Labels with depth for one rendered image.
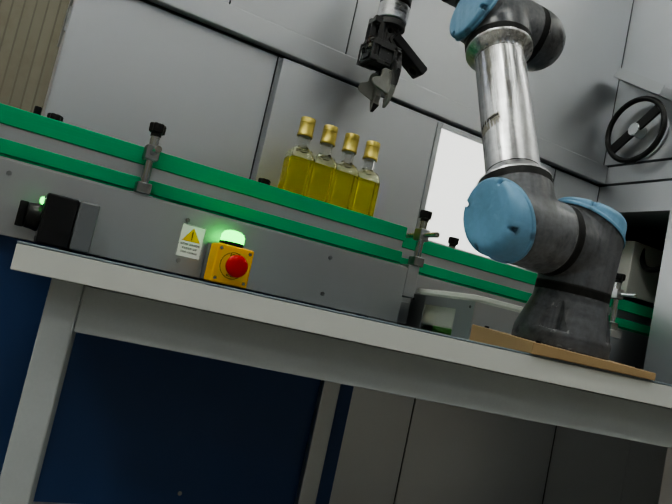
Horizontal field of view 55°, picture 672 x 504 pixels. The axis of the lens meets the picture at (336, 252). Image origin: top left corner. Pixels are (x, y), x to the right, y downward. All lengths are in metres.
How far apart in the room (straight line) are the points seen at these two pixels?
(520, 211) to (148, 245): 0.64
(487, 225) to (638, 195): 1.24
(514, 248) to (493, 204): 0.07
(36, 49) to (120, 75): 3.41
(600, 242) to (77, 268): 0.74
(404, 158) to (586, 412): 0.91
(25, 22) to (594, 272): 4.41
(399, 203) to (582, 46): 0.88
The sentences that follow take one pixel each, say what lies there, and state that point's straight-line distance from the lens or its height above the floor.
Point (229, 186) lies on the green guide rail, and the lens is 1.27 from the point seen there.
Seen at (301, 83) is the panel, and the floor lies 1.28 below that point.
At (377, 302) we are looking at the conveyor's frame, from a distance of 1.38.
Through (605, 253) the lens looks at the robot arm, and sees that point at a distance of 1.07.
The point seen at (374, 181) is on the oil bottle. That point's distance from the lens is 1.53.
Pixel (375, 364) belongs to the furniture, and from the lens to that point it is 0.93.
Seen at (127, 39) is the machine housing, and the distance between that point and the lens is 1.57.
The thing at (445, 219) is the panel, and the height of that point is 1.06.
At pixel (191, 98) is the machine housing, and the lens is 1.57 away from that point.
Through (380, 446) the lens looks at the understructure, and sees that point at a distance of 1.82.
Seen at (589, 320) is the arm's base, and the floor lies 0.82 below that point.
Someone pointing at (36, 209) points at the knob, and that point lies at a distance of 1.13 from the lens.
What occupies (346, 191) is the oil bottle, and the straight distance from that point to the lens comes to 1.49.
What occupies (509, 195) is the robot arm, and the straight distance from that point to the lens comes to 0.96.
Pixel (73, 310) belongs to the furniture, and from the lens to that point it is 0.89.
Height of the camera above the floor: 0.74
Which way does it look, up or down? 5 degrees up
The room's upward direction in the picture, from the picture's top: 12 degrees clockwise
